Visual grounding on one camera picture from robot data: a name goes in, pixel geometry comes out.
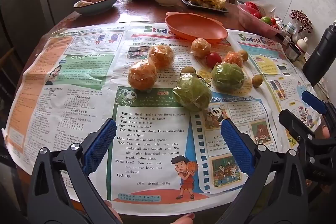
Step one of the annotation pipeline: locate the white plastic bag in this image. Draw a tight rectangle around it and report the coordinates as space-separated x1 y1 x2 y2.
259 3 277 18

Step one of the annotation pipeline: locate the colourful printed newspaper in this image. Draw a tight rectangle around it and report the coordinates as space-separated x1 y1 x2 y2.
234 30 324 151
1 22 279 214

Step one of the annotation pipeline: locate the red pepper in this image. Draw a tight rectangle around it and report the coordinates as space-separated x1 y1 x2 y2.
244 1 260 13

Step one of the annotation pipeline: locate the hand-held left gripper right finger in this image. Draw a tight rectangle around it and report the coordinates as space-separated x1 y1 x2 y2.
220 118 309 224

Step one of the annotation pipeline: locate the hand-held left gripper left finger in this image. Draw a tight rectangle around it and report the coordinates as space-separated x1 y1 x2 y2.
28 118 117 224

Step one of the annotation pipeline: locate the small glass cup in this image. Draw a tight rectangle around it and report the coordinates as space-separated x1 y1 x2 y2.
285 43 302 62

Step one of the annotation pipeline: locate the green orange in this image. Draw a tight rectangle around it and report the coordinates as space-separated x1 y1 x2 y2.
172 74 213 112
211 62 246 92

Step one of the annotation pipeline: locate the small orange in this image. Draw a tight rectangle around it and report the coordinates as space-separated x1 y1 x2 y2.
224 51 243 67
190 38 211 58

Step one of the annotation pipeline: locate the black rectangular tray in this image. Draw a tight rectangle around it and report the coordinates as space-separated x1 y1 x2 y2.
181 0 229 14

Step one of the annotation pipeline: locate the orange plastic plate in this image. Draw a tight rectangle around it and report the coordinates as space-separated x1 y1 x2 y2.
165 12 228 42

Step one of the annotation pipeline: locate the large orange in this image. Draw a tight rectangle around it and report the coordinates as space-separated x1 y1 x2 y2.
148 45 175 69
128 60 157 90

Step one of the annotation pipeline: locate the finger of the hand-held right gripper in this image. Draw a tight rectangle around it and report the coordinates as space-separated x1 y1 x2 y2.
302 90 336 119
279 109 319 147

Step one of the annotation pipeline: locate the pink plastic container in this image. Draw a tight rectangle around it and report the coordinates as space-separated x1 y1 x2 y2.
238 2 282 35

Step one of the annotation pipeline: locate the person's left hand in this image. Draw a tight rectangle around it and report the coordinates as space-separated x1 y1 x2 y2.
104 200 196 224

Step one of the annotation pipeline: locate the grey-blue egg bowl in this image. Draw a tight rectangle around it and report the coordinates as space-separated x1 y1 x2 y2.
73 0 119 16

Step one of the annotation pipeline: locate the white rabbit figure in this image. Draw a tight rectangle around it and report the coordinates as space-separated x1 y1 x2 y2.
296 37 309 52

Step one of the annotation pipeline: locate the black thermos bottle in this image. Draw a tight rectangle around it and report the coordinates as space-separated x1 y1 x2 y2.
302 20 336 86

